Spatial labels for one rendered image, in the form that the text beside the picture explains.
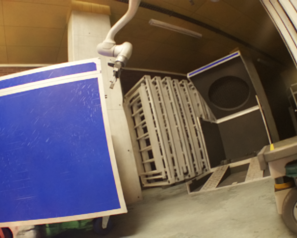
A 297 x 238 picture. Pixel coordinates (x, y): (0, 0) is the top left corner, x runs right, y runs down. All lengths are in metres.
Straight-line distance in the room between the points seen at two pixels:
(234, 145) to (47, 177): 3.30
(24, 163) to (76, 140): 0.33
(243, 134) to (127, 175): 2.25
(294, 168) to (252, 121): 3.14
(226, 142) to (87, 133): 3.10
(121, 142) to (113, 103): 0.53
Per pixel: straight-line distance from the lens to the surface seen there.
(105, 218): 1.31
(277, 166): 0.83
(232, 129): 3.85
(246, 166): 2.82
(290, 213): 0.74
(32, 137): 1.18
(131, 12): 1.61
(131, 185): 2.54
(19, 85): 1.33
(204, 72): 3.28
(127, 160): 2.55
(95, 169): 1.07
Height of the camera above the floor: 0.36
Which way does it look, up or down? 13 degrees up
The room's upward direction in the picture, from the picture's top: 12 degrees counter-clockwise
